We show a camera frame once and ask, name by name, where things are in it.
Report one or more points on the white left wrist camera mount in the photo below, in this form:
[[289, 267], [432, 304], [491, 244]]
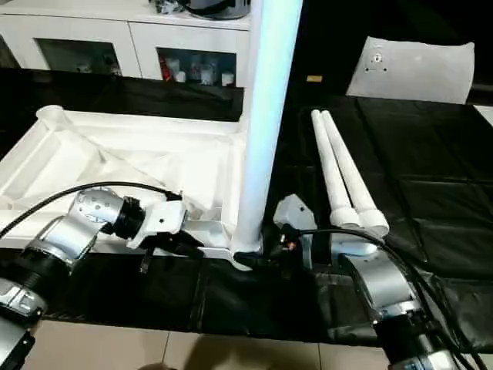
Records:
[[161, 216]]

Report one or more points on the black padded mat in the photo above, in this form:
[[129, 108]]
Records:
[[423, 173]]

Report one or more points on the white glass-door cabinet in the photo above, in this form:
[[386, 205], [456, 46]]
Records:
[[127, 34]]

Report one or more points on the dark left robot foot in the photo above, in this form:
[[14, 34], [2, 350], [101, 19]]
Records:
[[154, 367]]

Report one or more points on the red bottle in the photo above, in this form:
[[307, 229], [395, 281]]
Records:
[[165, 69]]

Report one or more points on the white flat board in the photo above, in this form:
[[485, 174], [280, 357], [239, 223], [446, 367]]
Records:
[[486, 113]]

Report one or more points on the white curved plastic panel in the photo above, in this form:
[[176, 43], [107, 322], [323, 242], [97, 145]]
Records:
[[412, 69]]

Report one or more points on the white plastic table top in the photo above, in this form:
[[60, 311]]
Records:
[[115, 154]]

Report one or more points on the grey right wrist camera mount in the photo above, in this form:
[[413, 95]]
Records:
[[294, 212]]

